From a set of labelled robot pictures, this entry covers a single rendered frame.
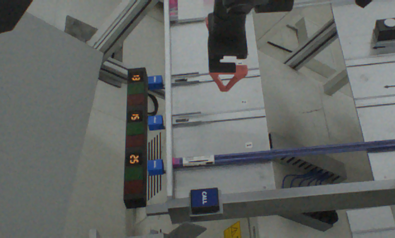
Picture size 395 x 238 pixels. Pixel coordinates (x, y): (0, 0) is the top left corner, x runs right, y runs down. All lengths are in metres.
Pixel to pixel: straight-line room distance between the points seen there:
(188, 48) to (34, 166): 0.45
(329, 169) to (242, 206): 0.56
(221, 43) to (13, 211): 0.46
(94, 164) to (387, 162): 1.12
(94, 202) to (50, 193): 0.83
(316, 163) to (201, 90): 0.45
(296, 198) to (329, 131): 0.73
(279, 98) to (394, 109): 0.55
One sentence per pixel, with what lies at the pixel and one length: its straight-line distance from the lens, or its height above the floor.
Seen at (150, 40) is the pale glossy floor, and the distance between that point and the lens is 2.65.
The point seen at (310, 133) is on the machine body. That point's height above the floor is 0.62.
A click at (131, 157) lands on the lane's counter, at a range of 1.30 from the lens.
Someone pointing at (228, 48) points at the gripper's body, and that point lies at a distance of 1.11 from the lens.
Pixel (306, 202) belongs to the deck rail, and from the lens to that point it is 1.22.
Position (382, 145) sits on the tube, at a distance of 1.27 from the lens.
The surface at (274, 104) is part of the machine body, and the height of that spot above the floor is 0.62.
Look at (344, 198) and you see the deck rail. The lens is 1.22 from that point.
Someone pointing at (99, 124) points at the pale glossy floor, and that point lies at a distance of 2.23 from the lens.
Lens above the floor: 1.58
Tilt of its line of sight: 38 degrees down
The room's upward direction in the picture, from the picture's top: 49 degrees clockwise
